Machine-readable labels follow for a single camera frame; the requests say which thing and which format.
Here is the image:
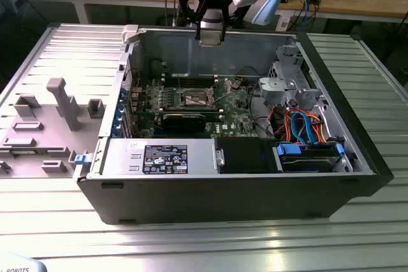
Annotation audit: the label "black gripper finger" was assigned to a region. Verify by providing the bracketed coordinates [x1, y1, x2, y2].
[219, 0, 233, 43]
[177, 0, 207, 41]

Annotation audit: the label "silver CPU plate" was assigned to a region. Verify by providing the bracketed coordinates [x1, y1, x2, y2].
[199, 31, 224, 47]

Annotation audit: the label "metal socket cover frame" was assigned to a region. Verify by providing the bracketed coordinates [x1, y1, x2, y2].
[206, 79, 232, 103]

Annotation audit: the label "black RAM slot row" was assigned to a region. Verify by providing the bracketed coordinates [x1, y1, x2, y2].
[164, 73, 219, 88]

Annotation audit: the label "CPU socket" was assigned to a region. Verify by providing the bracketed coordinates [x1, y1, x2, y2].
[180, 88, 214, 108]

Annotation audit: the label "blue expansion slot clips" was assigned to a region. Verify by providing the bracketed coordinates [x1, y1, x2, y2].
[112, 87, 128, 136]

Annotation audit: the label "grey metal drive cage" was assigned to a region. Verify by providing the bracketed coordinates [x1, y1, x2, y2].
[258, 44, 323, 107]

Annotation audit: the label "green motherboard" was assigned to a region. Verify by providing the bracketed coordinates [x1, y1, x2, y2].
[127, 76, 259, 141]

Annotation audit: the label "black graphics card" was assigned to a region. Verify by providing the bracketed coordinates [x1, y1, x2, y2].
[161, 112, 207, 134]

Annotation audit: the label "silver power supply with label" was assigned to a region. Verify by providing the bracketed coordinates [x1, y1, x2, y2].
[101, 138, 217, 177]

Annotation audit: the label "hard disk in blue carrier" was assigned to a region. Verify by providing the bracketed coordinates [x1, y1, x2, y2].
[273, 143, 347, 174]

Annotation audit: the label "black open PC case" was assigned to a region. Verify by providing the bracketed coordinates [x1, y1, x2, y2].
[72, 23, 395, 225]

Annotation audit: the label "blue plastic clip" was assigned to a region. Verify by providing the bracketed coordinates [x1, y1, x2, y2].
[73, 154, 92, 167]

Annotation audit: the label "grey plastic parts rack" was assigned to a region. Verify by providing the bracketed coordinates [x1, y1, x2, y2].
[0, 77, 106, 180]

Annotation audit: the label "pale blue teach pendant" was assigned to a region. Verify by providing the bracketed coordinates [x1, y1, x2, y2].
[0, 251, 48, 272]

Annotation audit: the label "blue flat wire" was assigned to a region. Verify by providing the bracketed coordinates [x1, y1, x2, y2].
[290, 111, 319, 145]

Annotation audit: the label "silver metal bracket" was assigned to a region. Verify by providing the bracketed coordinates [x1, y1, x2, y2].
[214, 147, 226, 168]

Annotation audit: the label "orange yellow wire bundle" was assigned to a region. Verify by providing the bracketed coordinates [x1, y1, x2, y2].
[310, 115, 329, 144]

